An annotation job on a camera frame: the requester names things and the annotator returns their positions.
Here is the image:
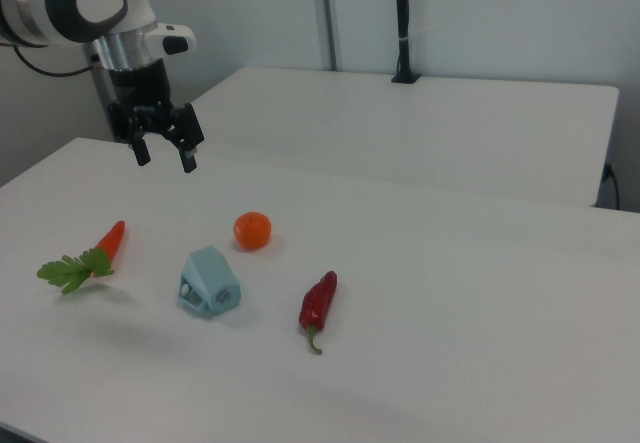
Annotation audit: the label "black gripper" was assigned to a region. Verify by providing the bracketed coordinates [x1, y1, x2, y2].
[106, 59, 206, 174]

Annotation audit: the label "light blue hexagonal mug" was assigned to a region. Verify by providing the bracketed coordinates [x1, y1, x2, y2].
[175, 245, 243, 320]

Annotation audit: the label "orange toy carrot green leaves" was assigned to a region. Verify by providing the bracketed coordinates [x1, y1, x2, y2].
[36, 220, 127, 296]

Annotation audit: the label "orange toy mandarin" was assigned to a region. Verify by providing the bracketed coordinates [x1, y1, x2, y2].
[233, 211, 273, 252]

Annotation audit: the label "red toy chili pepper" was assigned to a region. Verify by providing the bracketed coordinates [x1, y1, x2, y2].
[298, 270, 339, 356]

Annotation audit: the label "black pole with base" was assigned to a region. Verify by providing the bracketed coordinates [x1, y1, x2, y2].
[391, 0, 422, 85]

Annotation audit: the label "aluminium profile post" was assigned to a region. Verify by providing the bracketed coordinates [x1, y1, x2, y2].
[82, 42, 119, 142]

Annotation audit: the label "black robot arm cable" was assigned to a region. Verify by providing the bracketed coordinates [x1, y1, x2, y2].
[10, 42, 96, 77]

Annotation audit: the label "grey partition frame post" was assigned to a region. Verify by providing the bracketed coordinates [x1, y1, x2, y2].
[308, 0, 345, 72]

